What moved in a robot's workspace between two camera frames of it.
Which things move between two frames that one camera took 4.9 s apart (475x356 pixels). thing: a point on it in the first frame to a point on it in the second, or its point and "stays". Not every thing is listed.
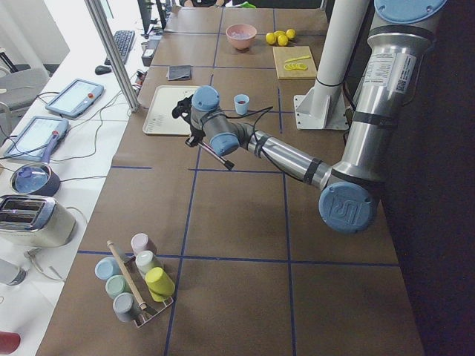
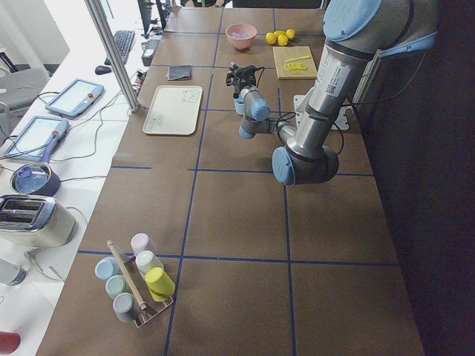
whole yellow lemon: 270,38 stays
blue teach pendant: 75,98 stays
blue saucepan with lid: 38,178 stays
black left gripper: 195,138 to 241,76
